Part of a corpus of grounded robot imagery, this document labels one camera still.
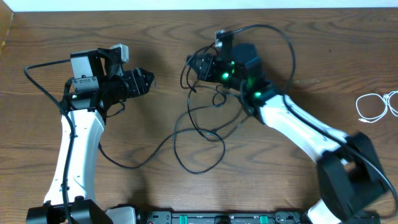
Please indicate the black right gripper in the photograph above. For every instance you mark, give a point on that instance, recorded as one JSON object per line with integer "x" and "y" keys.
{"x": 201, "y": 68}

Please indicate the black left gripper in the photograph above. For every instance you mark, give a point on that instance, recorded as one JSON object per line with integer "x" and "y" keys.
{"x": 138, "y": 83}

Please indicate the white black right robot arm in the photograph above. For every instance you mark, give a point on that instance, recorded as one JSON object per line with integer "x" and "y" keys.
{"x": 350, "y": 175}

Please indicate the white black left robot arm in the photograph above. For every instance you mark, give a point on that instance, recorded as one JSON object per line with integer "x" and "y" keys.
{"x": 99, "y": 82}

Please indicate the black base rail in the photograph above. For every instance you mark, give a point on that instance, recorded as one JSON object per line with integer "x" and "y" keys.
{"x": 242, "y": 217}

